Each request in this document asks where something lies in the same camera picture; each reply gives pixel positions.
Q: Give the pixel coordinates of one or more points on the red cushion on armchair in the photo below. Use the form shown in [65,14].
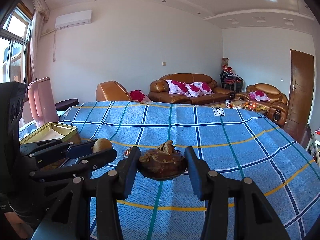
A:
[139,96]

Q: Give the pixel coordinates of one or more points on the brown wooden door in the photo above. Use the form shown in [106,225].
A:
[301,93]

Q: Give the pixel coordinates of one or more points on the brown dried mangosteen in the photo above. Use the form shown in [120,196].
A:
[162,163]

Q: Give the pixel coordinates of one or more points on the person's left hand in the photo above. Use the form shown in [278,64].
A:
[23,230]

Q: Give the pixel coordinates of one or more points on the stacked chairs with clothes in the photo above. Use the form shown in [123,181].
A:
[230,80]

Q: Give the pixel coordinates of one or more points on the pink floral cushion right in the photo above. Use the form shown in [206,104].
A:
[197,89]

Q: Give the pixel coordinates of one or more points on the window with frame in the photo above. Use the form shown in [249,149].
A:
[15,35]

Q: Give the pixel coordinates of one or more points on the pink floral cushion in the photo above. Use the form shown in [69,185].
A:
[177,87]
[197,89]

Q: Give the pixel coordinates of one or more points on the yellow kiwi fruit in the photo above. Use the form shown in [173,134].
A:
[101,145]

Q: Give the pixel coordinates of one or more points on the pink cushion on armchair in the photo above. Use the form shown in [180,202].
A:
[258,95]

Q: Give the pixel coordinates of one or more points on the white air conditioner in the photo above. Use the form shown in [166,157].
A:
[73,19]

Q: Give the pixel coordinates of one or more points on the brown leather armchair right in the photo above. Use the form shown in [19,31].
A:
[269,97]

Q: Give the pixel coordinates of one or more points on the brown leather armchair left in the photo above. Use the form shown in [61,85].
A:
[111,91]

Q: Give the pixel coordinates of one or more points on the coffee table with fruits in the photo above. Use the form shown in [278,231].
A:
[241,104]

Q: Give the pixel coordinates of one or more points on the brown leather armchair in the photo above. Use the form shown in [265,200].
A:
[111,91]
[269,97]

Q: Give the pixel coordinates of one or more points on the blue plaid tablecloth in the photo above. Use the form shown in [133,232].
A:
[235,142]

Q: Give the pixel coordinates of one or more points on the pink floral cushion left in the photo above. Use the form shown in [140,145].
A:
[177,87]

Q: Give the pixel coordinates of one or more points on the brown leather three-seat sofa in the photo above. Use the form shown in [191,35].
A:
[159,90]

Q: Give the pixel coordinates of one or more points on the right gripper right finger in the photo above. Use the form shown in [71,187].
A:
[210,186]

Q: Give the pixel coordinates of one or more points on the gold metal tin tray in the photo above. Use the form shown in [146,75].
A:
[51,131]

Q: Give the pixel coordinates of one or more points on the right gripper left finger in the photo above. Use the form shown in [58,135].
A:
[112,186]

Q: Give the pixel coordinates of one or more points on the pink electric kettle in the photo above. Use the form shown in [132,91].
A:
[40,106]

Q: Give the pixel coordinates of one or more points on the pink curtain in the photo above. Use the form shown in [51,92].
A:
[40,17]

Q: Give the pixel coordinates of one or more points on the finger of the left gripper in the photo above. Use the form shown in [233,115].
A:
[49,151]
[82,168]

